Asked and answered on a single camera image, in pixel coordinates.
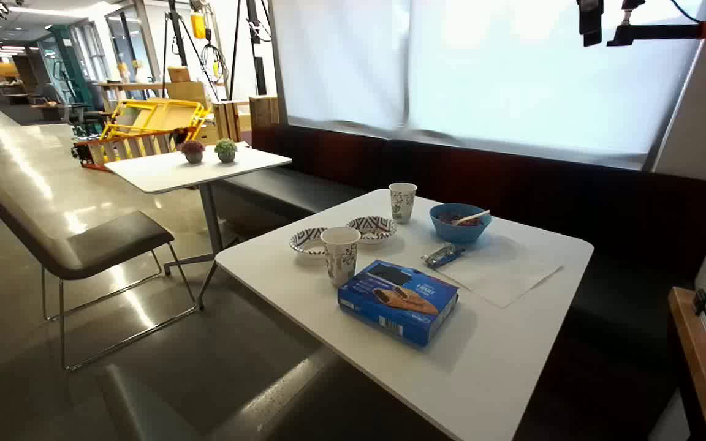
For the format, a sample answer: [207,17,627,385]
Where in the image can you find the small patterned saucer bowl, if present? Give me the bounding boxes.
[345,214,400,246]
[290,225,332,261]

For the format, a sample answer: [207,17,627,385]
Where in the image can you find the blue bowl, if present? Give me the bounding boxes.
[427,202,496,248]

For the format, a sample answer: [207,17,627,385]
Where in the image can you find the black white patterned cup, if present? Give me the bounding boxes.
[318,225,364,290]
[388,180,420,227]

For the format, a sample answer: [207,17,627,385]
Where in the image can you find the blue cardboard box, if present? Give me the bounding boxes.
[337,258,460,351]

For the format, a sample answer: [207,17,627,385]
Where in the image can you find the colourful beads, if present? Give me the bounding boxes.
[440,209,485,227]

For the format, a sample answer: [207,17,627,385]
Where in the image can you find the green potted plant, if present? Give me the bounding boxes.
[213,137,241,167]

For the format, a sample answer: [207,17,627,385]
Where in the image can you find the white paper sheet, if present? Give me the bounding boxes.
[428,231,566,311]

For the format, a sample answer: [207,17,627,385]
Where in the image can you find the red potted plant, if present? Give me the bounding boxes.
[180,137,209,167]

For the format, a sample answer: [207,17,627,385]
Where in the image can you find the white side table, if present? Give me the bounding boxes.
[104,142,294,311]

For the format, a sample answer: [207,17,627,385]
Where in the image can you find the dark glossy seat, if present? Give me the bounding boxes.
[98,345,453,441]

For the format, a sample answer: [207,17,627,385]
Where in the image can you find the wooden slatted pallet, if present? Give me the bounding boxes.
[71,133,176,172]

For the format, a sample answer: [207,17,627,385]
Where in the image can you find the black tripod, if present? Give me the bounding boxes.
[161,0,232,105]

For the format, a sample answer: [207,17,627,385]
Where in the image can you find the dark bench sofa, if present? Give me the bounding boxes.
[213,121,706,441]

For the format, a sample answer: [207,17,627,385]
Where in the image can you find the dark metal-legged chair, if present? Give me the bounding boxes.
[0,169,201,376]

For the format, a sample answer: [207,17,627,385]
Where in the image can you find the teal metal rack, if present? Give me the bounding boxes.
[45,22,111,137]

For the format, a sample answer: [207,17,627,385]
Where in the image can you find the wooden shelf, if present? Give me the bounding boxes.
[666,284,706,441]

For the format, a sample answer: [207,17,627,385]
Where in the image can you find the yellow metal frame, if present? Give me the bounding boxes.
[96,95,213,150]

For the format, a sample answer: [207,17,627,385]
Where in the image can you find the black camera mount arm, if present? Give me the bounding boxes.
[574,0,706,55]

